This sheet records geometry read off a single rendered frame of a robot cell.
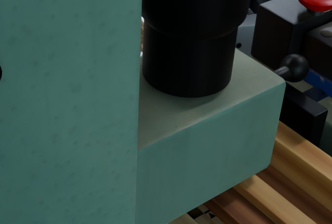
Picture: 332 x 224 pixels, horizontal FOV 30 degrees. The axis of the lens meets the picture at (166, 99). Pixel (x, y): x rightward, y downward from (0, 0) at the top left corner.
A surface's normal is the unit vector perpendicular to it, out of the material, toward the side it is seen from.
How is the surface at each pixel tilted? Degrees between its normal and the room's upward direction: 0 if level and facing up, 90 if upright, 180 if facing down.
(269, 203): 0
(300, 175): 90
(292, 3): 0
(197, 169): 90
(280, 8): 0
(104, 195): 90
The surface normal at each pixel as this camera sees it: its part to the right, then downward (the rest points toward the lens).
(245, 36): 0.30, 0.58
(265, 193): 0.05, -0.80
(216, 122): 0.62, 0.49
